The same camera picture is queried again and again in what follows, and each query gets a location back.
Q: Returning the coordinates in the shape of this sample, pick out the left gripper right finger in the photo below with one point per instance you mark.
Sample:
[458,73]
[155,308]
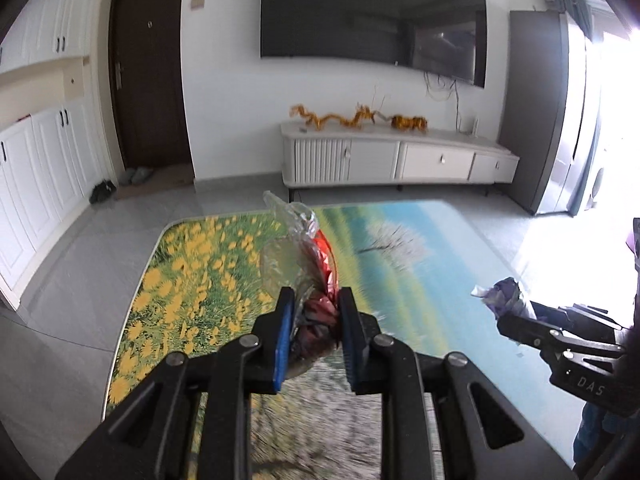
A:
[439,414]

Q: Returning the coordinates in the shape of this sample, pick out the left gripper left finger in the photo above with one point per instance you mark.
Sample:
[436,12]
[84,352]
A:
[149,434]

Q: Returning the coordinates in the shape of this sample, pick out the purple plastic bag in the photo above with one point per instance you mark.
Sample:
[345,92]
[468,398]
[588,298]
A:
[505,298]

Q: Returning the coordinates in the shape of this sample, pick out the clear red plastic wrapper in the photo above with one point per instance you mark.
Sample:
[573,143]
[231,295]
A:
[302,259]

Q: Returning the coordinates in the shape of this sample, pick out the white washing machine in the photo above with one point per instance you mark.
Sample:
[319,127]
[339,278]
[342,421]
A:
[596,186]

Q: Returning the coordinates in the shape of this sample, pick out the white power strip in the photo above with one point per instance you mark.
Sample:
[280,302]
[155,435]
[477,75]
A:
[473,131]

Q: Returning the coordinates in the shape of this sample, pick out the brown door mat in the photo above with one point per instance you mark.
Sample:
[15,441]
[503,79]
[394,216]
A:
[162,180]

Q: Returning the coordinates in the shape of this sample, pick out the black shoes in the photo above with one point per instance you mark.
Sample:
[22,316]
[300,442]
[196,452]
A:
[102,192]

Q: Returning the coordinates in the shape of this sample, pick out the grey slippers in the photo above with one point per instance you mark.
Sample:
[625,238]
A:
[135,176]

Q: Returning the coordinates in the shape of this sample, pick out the grey refrigerator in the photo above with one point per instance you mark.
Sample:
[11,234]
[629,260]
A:
[533,125]

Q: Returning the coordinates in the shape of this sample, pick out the golden tiger figurine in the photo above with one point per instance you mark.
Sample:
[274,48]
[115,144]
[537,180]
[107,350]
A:
[406,123]

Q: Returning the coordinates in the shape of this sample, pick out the white TV cabinet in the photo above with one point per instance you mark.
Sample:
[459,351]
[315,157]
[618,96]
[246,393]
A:
[380,155]

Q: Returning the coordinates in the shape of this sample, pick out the golden dragon figurine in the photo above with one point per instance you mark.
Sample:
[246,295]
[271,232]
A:
[363,114]

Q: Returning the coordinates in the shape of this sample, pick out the dark brown door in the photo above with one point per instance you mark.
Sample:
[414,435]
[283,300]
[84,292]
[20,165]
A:
[146,83]

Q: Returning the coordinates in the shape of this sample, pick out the white wall cupboard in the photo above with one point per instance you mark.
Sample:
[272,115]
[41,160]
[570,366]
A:
[50,161]

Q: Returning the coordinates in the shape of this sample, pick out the black wall television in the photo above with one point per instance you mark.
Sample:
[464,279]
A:
[441,37]

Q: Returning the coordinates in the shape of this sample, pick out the wall switch panel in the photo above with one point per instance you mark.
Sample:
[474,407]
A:
[198,2]

